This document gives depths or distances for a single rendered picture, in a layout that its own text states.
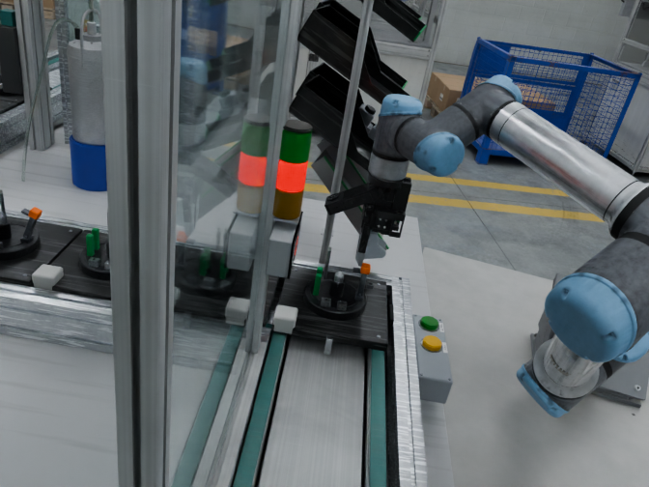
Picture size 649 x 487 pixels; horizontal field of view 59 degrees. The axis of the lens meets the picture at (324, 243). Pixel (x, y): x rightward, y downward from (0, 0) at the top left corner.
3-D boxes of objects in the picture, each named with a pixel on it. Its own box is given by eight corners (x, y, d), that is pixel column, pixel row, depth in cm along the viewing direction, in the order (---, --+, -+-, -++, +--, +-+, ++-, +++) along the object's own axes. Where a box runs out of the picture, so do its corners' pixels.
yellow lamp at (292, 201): (301, 209, 98) (305, 183, 96) (297, 222, 94) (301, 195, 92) (273, 204, 98) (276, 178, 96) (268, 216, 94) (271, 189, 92)
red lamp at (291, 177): (305, 183, 96) (309, 156, 93) (301, 194, 91) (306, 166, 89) (276, 178, 96) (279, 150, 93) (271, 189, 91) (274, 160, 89)
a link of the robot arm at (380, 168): (371, 157, 106) (372, 143, 113) (367, 180, 108) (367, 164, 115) (410, 164, 106) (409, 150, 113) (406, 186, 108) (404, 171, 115)
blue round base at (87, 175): (131, 176, 191) (130, 133, 184) (112, 195, 178) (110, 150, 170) (85, 168, 191) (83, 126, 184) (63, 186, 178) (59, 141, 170)
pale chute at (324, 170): (382, 234, 155) (396, 226, 153) (374, 256, 144) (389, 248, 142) (324, 149, 148) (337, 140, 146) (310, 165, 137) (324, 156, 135)
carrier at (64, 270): (182, 253, 138) (183, 207, 132) (147, 310, 117) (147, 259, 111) (84, 236, 138) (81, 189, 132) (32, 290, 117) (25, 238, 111)
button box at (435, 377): (436, 339, 132) (442, 318, 129) (445, 405, 114) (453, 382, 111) (407, 333, 132) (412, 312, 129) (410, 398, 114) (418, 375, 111)
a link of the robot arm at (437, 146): (478, 116, 94) (437, 96, 102) (424, 155, 92) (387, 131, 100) (487, 153, 99) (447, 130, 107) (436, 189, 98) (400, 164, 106)
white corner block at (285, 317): (296, 322, 121) (298, 307, 119) (293, 335, 117) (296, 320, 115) (274, 319, 121) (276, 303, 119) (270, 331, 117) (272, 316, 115)
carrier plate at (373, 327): (384, 288, 138) (386, 280, 137) (386, 352, 117) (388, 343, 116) (288, 271, 138) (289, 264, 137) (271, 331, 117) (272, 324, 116)
